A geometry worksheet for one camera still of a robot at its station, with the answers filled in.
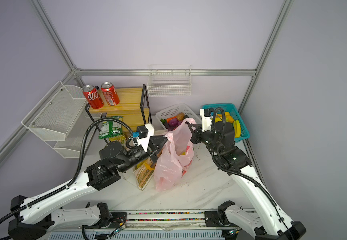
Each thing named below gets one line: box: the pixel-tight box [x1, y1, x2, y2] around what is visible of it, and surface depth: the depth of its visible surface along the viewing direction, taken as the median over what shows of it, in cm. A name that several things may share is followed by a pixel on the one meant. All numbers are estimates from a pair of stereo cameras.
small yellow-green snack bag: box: [108, 135, 126, 144], surface depth 101 cm
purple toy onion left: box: [168, 118, 179, 128], surface depth 113 cm
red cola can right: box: [101, 81, 120, 106], surface depth 73 cm
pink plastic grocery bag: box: [153, 118, 197, 191], surface depth 65 cm
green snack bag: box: [98, 116, 123, 140], surface depth 88 cm
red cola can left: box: [82, 84, 104, 110], surface depth 72 cm
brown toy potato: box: [176, 112, 185, 121], surface depth 116 cm
